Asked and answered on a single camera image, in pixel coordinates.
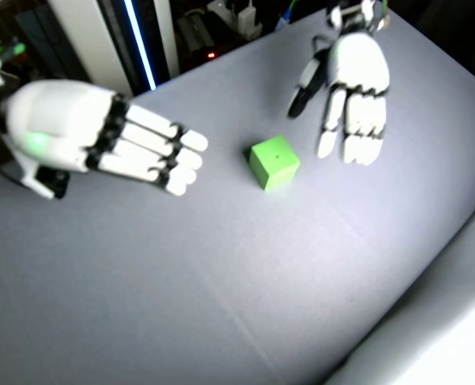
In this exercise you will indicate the large white panel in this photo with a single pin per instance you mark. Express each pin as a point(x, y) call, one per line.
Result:
point(442, 321)

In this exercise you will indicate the wide white column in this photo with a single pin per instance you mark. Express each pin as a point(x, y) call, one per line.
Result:
point(89, 48)

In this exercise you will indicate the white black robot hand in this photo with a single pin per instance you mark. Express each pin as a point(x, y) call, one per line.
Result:
point(61, 120)
point(358, 68)

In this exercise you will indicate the narrow white column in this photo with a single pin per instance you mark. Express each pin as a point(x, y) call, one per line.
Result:
point(167, 36)

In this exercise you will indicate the green wooden cube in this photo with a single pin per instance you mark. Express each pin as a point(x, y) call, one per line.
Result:
point(273, 162)

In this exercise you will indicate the white power adapter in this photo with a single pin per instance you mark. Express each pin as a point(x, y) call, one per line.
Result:
point(248, 20)

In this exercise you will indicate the grey table cloth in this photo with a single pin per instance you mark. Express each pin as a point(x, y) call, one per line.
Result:
point(221, 260)

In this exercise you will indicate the black device with red light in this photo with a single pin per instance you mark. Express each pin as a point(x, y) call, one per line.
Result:
point(210, 55)

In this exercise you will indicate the blue light strip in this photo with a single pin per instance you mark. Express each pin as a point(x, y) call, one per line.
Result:
point(141, 44)

